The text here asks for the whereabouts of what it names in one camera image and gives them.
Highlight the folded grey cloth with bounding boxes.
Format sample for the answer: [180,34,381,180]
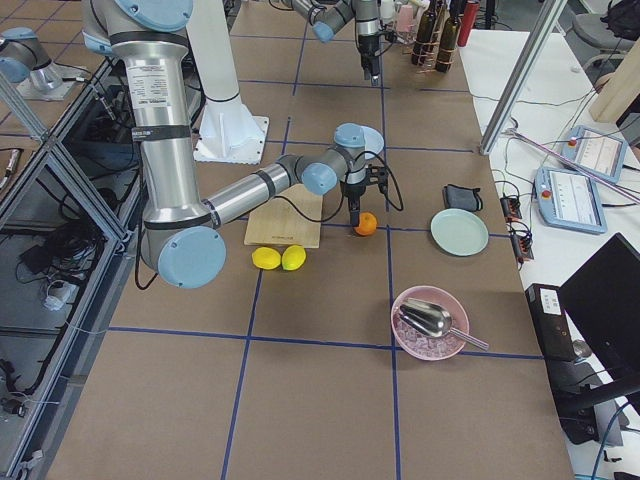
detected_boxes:
[443,184,484,212]

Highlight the yellow lemon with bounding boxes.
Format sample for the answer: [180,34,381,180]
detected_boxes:
[251,247,281,270]
[281,245,307,271]

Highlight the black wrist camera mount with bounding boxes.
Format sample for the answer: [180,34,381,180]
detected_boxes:
[365,165,389,196]

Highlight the lower yellow lemon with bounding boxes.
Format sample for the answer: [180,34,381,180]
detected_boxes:
[251,247,281,270]

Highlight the red cylinder bottle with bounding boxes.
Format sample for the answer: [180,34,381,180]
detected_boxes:
[457,0,480,48]

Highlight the pink cup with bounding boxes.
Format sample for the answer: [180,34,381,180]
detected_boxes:
[396,4,414,33]

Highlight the orange fruit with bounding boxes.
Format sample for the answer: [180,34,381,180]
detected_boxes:
[353,212,378,237]

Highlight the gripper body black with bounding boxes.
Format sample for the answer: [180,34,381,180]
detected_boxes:
[340,180,367,200]
[356,32,395,68]

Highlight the light blue plate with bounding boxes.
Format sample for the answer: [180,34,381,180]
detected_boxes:
[361,125,385,160]

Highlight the teach pendant tablet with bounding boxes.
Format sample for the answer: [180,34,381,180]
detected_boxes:
[534,167,607,235]
[561,125,628,183]

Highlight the light green plate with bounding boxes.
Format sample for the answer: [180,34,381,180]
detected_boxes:
[430,208,489,257]

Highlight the black camera cable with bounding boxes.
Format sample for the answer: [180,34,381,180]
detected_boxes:
[272,149,404,224]

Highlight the far teach pendant tablet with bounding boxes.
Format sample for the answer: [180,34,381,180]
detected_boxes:
[561,125,628,183]

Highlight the dark glass wine bottle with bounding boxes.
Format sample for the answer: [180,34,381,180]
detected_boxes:
[411,0,438,65]

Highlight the copper wire bottle rack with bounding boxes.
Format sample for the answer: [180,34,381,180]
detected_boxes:
[416,1,450,72]

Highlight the wooden cutting board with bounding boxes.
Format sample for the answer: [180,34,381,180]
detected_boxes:
[244,184,323,248]

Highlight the upper yellow lemon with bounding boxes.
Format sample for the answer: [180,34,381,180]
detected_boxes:
[281,245,307,271]

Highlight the clear plastic ice cubes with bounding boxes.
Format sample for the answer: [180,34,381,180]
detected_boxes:
[396,322,457,358]

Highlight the aluminium frame post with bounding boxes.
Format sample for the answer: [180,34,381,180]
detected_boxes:
[479,0,567,155]

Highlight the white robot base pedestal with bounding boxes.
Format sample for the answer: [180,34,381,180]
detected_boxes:
[187,0,269,165]

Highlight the pink bowl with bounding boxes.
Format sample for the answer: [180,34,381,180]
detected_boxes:
[391,286,470,361]

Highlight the black computer monitor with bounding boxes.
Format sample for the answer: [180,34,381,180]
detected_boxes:
[559,233,639,373]

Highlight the metal ice scoop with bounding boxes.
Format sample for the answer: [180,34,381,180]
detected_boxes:
[399,298,489,351]

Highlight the near teach pendant tablet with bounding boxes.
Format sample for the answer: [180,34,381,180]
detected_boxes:
[534,167,607,235]

